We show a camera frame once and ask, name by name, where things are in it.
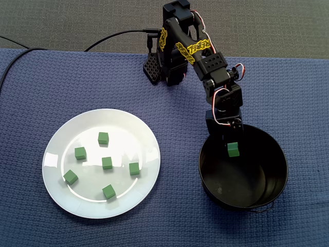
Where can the white round plate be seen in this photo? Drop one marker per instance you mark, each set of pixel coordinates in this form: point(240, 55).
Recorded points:
point(102, 205)

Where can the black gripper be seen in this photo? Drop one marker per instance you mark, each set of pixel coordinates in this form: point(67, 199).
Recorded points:
point(223, 123)

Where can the black metal bucket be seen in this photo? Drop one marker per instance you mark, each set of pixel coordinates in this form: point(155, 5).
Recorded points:
point(277, 159)

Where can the green cube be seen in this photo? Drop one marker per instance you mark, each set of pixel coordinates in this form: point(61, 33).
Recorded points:
point(134, 168)
point(108, 191)
point(70, 177)
point(80, 153)
point(103, 138)
point(107, 162)
point(233, 150)

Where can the blue woven table cloth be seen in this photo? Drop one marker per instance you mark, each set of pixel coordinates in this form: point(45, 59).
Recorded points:
point(180, 154)

